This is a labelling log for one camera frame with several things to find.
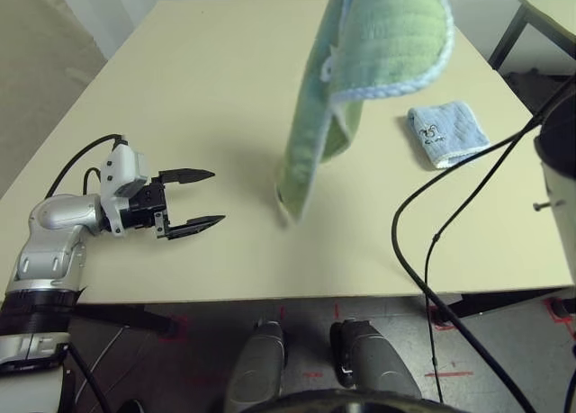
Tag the black table leg base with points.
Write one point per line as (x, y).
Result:
(148, 320)
(463, 307)

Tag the beige side table black frame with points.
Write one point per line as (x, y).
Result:
(555, 19)

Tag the folded light blue towel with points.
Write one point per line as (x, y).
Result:
(454, 125)

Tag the beige fabric curtain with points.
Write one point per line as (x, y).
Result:
(40, 71)

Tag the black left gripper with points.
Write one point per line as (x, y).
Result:
(146, 203)

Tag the green towel with white trim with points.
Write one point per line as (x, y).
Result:
(387, 35)

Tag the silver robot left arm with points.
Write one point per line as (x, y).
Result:
(54, 215)

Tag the grey robot left leg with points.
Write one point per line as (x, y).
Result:
(256, 363)

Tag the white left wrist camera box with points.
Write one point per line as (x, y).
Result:
(119, 170)

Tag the dark robot torso rim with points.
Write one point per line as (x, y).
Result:
(351, 406)

